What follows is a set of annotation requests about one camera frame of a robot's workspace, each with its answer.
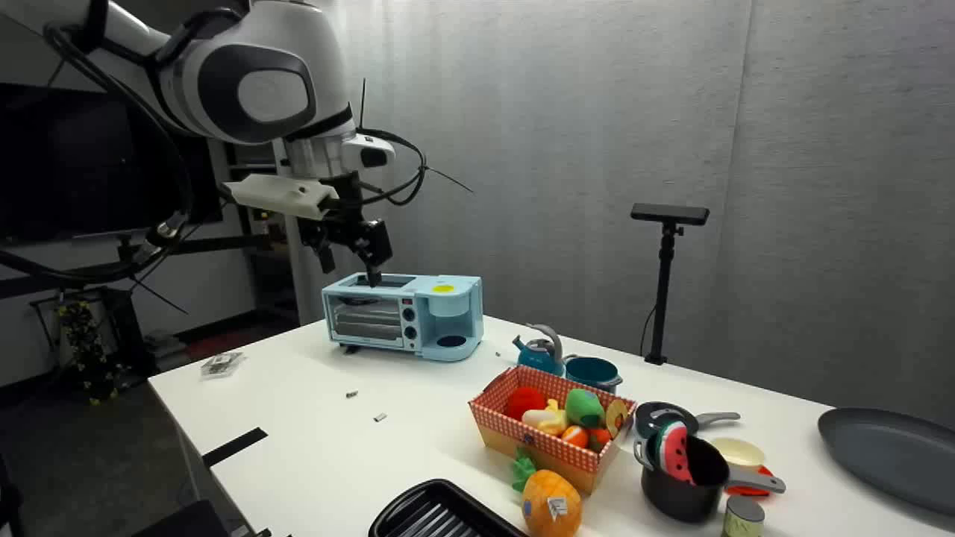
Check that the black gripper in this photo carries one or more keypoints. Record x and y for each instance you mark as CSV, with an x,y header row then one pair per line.
x,y
359,234

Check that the green plush pear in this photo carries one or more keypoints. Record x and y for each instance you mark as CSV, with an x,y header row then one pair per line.
x,y
581,405

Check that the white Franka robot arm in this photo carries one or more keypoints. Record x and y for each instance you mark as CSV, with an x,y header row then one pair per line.
x,y
247,89

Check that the small grey metal object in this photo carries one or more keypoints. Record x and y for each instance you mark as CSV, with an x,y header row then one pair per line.
x,y
220,365

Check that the black ribbed tray plate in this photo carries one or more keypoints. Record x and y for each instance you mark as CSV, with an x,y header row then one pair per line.
x,y
437,516

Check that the small yellow toy plate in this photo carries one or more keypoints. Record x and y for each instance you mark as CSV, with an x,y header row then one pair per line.
x,y
740,450

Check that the large dark grey plate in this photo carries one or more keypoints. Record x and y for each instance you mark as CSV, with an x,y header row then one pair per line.
x,y
895,450

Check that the light blue toaster oven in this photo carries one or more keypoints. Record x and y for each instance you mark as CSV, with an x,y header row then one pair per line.
x,y
396,314

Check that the tiny dark table scrap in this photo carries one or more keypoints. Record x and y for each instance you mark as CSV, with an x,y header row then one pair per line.
x,y
353,393
380,417

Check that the long black table strip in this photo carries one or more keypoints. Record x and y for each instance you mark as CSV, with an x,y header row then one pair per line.
x,y
232,444

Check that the red plush tomato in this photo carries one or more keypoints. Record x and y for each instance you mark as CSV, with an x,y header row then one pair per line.
x,y
523,399

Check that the yellow plush fruit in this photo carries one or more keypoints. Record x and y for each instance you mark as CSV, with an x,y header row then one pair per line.
x,y
544,417

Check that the orange checkered basket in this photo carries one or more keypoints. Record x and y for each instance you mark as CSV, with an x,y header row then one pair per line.
x,y
531,449

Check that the teal toy pot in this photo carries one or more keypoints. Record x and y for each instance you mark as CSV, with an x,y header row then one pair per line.
x,y
592,371

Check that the green potted plant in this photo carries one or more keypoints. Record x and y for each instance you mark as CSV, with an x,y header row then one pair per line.
x,y
85,347

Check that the black flat screen monitor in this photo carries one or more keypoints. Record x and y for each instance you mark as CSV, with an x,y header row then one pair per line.
x,y
89,164

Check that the orange plush fruit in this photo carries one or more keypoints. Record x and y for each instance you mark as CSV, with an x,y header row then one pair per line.
x,y
574,435

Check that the red-orange plush fruit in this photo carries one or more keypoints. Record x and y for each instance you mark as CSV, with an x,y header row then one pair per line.
x,y
596,438

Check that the round fruit slice toy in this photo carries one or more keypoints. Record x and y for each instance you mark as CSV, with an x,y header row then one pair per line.
x,y
617,414

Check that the orange plush pineapple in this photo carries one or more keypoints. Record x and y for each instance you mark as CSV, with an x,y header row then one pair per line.
x,y
549,501

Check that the watermelon slice toy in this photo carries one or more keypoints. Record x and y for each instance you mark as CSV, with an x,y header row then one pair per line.
x,y
675,450

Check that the black toy cooking pot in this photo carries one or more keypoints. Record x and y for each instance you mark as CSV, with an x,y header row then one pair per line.
x,y
687,495

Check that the small tin can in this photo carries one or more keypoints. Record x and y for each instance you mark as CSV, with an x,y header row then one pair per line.
x,y
743,520

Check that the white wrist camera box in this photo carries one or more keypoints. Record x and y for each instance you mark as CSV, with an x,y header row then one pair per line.
x,y
283,193

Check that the black metal rail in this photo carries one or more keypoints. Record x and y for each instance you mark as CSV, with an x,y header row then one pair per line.
x,y
68,277

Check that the black camera on stand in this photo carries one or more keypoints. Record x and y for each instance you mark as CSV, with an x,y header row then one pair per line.
x,y
668,211

